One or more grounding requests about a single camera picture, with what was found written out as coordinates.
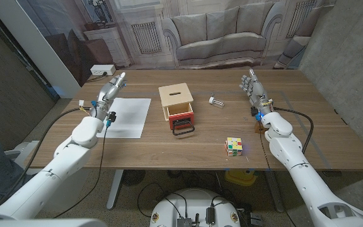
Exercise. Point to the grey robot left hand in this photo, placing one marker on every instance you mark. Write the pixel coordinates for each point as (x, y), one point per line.
(106, 96)

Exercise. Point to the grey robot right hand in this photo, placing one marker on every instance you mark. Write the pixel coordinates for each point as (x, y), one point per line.
(257, 93)

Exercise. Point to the white paper sheet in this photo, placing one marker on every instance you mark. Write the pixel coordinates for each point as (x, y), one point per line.
(131, 116)

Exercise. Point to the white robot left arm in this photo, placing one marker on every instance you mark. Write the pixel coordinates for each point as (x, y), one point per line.
(68, 157)

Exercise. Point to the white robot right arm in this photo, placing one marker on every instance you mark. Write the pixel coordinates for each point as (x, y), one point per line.
(298, 167)

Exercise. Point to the brown wooden block with holes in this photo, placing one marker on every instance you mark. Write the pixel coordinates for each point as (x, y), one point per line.
(257, 127)

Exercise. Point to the white power strip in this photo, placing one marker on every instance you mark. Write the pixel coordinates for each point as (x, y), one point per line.
(102, 69)

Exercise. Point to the clear vial with white cap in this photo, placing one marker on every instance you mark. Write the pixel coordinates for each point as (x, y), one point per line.
(216, 102)

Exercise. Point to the multicoloured puzzle cube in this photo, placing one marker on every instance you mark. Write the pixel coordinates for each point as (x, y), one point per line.
(233, 146)

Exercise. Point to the light wooden slotted box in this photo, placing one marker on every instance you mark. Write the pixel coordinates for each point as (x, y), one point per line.
(175, 94)

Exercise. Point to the printed living room backdrop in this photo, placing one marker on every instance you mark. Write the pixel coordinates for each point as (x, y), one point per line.
(219, 34)

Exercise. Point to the black floor fan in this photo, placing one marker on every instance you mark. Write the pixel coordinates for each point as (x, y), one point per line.
(133, 177)

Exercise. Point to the yellow object under table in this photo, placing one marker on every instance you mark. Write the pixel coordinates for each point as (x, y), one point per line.
(241, 178)

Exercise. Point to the white table leg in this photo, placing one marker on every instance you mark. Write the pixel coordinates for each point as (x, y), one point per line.
(114, 189)

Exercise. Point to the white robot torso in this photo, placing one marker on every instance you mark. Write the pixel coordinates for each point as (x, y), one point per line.
(194, 205)

